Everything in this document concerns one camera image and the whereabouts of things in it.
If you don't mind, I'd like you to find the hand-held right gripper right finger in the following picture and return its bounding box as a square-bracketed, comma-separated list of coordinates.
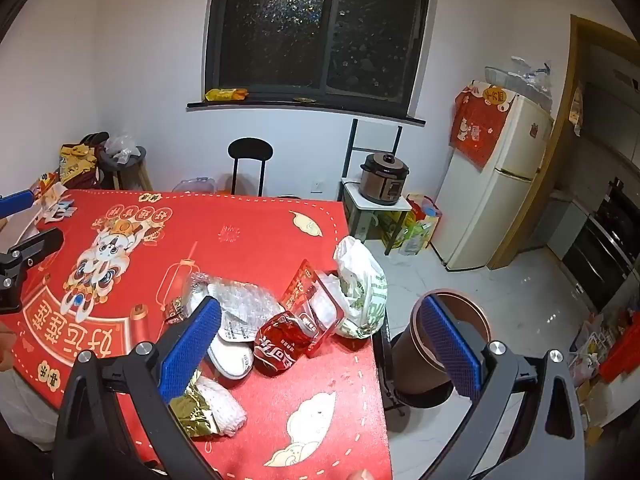
[417, 295, 586, 480]

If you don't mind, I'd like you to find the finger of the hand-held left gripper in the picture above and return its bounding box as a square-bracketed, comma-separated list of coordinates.
[0, 227, 65, 315]
[0, 191, 36, 219]

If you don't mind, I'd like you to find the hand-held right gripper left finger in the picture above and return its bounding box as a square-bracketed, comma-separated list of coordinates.
[54, 296, 223, 480]

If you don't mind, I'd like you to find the brown round trash bin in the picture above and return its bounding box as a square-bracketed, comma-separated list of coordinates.
[387, 288, 493, 408]

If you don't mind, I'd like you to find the brown red printed snack bag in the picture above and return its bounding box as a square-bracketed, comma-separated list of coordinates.
[164, 297, 190, 323]

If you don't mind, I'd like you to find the white fabric slipper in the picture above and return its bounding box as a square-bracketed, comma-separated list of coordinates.
[206, 332, 256, 381]

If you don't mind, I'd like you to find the crushed red cola can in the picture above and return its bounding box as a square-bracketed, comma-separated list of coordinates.
[253, 311, 321, 377]

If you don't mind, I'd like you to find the clear tray with red label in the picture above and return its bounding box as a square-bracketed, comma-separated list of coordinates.
[280, 259, 346, 358]

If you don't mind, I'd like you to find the white printed foil lid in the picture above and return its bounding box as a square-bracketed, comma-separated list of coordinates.
[217, 310, 261, 343]

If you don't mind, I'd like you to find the gold foil wrapper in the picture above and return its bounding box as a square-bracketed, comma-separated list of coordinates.
[167, 370, 218, 440]

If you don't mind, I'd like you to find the clear bubble wrap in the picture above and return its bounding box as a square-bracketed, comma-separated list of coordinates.
[181, 271, 286, 331]

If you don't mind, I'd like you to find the white foam fruit net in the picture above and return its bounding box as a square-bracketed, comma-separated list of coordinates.
[192, 376, 248, 437]

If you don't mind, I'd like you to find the red printed tablecloth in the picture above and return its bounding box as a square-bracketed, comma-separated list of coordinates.
[0, 189, 393, 480]

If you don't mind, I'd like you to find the dark round stool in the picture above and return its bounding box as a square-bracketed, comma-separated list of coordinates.
[97, 146, 151, 192]

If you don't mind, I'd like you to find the white green plastic bag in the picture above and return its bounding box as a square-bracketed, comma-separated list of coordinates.
[333, 235, 388, 339]

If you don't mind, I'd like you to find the crumpled clear plastic bag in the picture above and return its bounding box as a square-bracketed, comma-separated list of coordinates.
[104, 132, 143, 163]

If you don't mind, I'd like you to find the green printed bag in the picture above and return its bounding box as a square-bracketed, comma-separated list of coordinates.
[382, 210, 436, 257]

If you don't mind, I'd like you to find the pile of assorted packages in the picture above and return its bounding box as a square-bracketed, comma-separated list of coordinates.
[570, 310, 616, 441]

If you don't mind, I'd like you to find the colourful shopping bag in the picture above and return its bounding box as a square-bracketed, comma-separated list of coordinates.
[406, 193, 443, 233]

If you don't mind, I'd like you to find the white fridge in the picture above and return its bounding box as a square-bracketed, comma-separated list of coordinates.
[431, 91, 555, 272]

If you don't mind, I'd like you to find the clear plastic container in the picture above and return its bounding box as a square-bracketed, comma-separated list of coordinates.
[172, 176, 217, 194]

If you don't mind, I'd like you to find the grey kitchen cabinet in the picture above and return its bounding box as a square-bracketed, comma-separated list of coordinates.
[546, 192, 591, 261]

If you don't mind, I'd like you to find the red box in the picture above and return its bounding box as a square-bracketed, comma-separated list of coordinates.
[597, 315, 640, 383]

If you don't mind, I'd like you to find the white top metal rack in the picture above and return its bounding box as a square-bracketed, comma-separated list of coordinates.
[337, 119, 413, 256]

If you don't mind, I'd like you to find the silver rice cooker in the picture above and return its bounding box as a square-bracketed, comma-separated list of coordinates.
[361, 152, 412, 206]

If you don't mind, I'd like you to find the black built-in oven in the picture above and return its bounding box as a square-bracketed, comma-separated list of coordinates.
[562, 177, 640, 311]

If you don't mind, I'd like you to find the black round-back chair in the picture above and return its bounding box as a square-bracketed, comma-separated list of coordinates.
[227, 137, 275, 196]

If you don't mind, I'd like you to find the red printed fridge cloth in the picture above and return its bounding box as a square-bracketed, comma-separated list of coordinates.
[449, 80, 521, 170]

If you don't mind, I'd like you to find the orange snack packet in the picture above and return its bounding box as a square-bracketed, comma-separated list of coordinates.
[205, 88, 249, 102]

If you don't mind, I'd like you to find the black window sill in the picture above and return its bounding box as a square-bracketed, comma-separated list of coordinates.
[186, 100, 426, 127]

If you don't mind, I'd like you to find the hanging paper charm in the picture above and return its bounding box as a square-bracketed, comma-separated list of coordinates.
[570, 80, 586, 136]

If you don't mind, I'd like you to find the clear glass bowl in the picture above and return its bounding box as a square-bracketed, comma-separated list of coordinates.
[484, 65, 516, 86]

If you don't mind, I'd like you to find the dark framed window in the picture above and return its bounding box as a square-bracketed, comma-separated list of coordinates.
[204, 0, 435, 117]

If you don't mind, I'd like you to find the wooden door frame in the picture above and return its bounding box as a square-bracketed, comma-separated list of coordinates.
[487, 15, 640, 271]

